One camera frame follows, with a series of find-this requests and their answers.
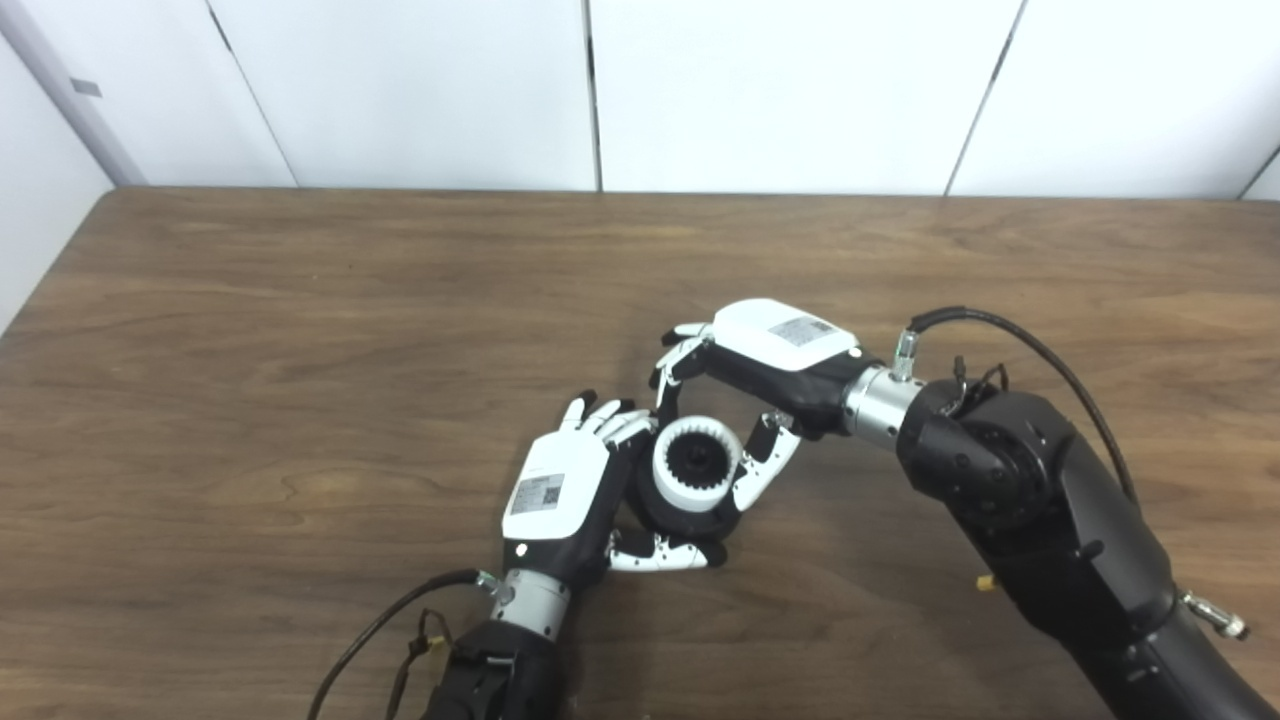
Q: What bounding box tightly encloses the black and white right hand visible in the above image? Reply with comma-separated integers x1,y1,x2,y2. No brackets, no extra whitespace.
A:
650,298,866,513

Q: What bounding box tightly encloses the black and white left hand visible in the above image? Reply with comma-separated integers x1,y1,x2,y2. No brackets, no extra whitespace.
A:
500,390,729,591

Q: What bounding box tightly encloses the white toothed ring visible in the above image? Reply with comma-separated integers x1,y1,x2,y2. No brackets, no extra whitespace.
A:
652,416,743,513

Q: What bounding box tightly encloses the round black stepped part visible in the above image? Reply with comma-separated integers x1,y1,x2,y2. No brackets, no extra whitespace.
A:
632,440,746,546

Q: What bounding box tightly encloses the thin right wrist wire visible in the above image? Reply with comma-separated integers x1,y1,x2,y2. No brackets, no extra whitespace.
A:
950,355,1011,403

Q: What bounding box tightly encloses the thin wrist wire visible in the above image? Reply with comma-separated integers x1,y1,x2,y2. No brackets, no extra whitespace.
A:
950,355,1011,403
385,608,453,720

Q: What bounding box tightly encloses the thin left wrist wire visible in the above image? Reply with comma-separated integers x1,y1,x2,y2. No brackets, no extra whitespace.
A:
385,608,453,720

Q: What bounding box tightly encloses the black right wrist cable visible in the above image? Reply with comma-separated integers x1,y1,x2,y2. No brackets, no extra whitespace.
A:
893,306,1139,501

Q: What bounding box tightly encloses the grey partition post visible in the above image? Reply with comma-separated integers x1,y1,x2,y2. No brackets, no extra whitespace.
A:
0,0,149,189

